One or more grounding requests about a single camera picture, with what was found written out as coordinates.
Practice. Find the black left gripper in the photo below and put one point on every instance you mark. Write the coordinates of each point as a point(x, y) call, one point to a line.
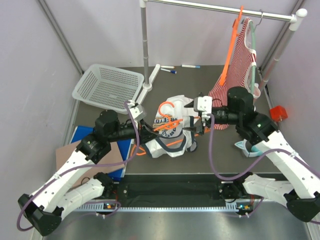
point(147, 133)

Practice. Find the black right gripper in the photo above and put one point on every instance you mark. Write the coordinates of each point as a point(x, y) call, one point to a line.
point(205, 122)

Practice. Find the white printed tank top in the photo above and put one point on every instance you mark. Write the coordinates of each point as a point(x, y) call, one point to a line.
point(175, 140)

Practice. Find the orange hanger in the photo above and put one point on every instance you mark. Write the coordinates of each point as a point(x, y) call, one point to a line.
point(167, 122)
point(234, 35)

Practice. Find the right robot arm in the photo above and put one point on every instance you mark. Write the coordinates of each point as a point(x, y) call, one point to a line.
point(300, 192)

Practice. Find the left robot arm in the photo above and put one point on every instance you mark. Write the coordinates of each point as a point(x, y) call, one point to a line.
point(48, 206)

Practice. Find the red striped tank top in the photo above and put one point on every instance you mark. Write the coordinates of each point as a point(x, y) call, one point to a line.
point(237, 71)

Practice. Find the green hanger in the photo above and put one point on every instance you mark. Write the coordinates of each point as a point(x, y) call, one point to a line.
point(251, 84)

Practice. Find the brown cardboard sheet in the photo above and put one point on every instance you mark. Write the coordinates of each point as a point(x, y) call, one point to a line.
point(62, 154)

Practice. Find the white marker blue cap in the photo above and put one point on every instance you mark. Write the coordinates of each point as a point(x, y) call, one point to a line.
point(168, 70)

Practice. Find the white marker blue tip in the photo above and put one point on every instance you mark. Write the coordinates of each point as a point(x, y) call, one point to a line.
point(190, 66)

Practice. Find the white marker orange cap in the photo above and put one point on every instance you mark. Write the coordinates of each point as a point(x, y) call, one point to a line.
point(167, 67)

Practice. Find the white perforated plastic basket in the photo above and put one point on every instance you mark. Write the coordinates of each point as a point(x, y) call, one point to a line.
point(108, 87)

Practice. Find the teal cat ear headphones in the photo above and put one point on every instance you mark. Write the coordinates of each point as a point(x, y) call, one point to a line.
point(252, 153)

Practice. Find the red cube block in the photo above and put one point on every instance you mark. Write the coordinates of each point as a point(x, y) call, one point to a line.
point(278, 113)

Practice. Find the white metal clothes rack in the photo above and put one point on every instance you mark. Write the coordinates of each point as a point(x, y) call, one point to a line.
point(196, 32)

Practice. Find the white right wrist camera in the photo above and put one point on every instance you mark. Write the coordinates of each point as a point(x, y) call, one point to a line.
point(203, 105)

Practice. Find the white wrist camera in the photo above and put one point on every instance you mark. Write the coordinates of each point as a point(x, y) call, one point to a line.
point(203, 105)
point(135, 111)

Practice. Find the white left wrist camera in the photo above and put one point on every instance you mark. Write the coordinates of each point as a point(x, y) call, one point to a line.
point(135, 111)

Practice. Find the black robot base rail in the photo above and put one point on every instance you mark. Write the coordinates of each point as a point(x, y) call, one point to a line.
point(175, 190)

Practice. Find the grey slotted cable duct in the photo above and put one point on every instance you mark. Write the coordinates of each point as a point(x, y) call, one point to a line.
point(106, 208)

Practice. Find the grey aluminium frame post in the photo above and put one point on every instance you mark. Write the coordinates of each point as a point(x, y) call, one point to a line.
point(60, 35)

